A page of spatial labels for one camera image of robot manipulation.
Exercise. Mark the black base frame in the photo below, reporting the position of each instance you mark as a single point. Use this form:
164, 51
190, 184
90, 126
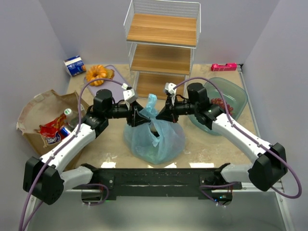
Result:
201, 183

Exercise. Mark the blue white milk carton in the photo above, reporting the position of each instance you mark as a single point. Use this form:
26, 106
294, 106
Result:
75, 66

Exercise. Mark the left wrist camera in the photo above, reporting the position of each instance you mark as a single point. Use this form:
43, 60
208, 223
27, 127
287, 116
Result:
129, 94

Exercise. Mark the clear green food container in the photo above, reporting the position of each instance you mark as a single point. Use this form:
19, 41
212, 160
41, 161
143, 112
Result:
234, 95

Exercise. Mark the light blue plastic bag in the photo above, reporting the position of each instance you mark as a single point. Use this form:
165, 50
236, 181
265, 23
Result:
157, 141

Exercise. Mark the red bull can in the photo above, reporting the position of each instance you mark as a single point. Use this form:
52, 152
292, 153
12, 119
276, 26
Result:
64, 131

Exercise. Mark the pink box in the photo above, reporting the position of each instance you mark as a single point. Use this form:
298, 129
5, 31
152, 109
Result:
224, 67

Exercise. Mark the glazed bundt cake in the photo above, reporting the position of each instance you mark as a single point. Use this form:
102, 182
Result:
94, 73

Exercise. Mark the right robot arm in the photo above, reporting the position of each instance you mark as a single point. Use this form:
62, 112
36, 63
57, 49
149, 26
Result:
267, 160

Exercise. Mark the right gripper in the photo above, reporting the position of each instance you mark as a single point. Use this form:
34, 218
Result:
171, 112

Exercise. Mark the red candy bag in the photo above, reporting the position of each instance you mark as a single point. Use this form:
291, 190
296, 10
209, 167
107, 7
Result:
50, 131

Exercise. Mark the brown paper grocery bag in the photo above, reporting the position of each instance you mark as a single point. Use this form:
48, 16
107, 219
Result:
41, 110

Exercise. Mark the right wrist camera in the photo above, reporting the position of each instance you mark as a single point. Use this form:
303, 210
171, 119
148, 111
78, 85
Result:
170, 89

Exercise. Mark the lavender cutting board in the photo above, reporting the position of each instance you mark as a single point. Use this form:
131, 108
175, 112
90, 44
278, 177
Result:
117, 90

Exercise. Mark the red grape bunch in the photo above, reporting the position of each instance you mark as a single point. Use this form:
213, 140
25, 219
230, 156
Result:
220, 103

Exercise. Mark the green label water bottle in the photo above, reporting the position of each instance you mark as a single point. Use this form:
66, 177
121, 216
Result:
71, 118

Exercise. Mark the white wire wooden shelf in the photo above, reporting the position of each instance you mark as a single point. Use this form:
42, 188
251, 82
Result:
161, 38

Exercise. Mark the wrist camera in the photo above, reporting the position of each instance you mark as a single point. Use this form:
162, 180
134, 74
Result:
170, 89
129, 94

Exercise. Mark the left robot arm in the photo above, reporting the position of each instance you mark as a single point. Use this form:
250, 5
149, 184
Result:
46, 178

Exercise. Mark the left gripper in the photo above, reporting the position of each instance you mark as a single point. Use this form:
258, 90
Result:
131, 115

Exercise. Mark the bread slice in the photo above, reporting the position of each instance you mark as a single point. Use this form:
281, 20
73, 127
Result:
110, 73

